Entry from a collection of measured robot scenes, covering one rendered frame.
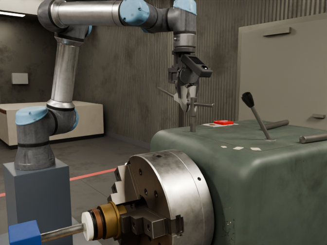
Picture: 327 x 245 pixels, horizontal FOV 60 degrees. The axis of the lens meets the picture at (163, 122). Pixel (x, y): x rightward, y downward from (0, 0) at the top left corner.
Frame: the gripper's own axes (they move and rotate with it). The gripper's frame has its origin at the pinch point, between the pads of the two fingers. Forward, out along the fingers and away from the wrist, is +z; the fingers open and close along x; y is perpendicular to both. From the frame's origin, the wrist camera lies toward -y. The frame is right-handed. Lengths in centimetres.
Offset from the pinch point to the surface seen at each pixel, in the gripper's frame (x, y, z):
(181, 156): 13.2, -16.1, 11.0
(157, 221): 26.1, -25.3, 22.4
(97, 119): -162, 605, 89
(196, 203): 15.9, -26.6, 20.0
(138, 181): 23.5, -10.2, 18.1
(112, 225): 33.6, -16.3, 25.7
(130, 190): 25.9, -9.8, 20.4
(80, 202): -23, 245, 135
